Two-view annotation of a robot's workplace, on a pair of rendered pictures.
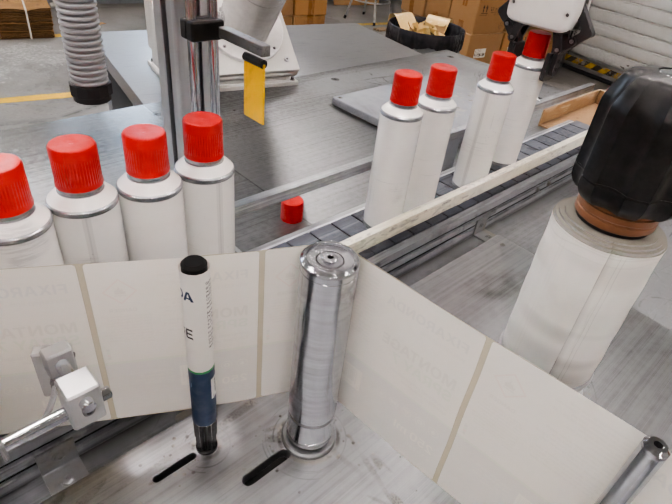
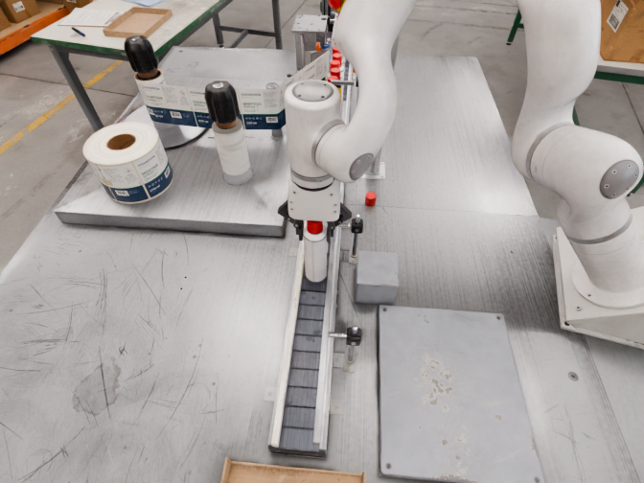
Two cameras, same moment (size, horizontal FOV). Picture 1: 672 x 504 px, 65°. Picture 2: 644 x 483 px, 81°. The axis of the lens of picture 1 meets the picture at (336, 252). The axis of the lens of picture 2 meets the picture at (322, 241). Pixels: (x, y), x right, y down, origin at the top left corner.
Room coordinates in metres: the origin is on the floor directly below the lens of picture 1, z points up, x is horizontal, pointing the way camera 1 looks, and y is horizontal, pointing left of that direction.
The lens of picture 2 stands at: (1.24, -0.56, 1.66)
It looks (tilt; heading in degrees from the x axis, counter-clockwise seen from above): 51 degrees down; 142
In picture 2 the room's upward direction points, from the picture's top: straight up
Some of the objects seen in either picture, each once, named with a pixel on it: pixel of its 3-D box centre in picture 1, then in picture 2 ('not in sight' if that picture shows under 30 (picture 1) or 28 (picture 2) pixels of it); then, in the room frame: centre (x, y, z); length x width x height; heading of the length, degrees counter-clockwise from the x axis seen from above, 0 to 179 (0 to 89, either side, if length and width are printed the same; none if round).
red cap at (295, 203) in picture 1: (292, 208); (370, 198); (0.67, 0.07, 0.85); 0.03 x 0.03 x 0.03
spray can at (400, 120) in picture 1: (394, 154); not in sight; (0.61, -0.06, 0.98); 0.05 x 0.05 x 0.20
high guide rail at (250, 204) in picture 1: (432, 141); (334, 214); (0.73, -0.12, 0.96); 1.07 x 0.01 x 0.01; 137
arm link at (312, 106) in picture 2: not in sight; (314, 129); (0.83, -0.25, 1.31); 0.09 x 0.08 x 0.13; 2
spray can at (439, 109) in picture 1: (427, 144); not in sight; (0.65, -0.10, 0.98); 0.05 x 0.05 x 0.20
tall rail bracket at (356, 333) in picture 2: not in sight; (341, 345); (1.00, -0.32, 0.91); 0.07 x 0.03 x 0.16; 47
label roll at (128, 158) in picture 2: not in sight; (131, 162); (0.20, -0.46, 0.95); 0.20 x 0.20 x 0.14
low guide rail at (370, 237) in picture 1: (465, 192); (307, 224); (0.68, -0.18, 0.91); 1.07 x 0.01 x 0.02; 137
